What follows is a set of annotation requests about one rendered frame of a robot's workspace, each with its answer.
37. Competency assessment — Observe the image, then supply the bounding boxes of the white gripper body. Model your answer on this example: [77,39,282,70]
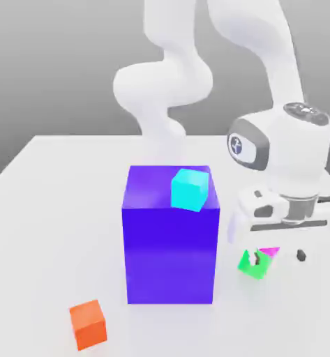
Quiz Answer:
[227,210,330,251]

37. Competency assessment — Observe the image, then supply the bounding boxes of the small orange cube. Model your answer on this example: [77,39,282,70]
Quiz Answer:
[68,298,108,351]

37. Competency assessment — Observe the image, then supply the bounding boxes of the small magenta cube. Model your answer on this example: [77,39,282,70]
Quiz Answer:
[258,246,281,262]

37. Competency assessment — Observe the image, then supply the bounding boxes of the large purple box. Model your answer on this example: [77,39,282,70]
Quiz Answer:
[121,165,220,305]

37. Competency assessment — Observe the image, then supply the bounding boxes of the small green cube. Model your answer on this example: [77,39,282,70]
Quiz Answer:
[237,248,275,280]

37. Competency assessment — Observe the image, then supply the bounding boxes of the small cyan cube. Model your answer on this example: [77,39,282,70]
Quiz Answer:
[170,167,210,213]

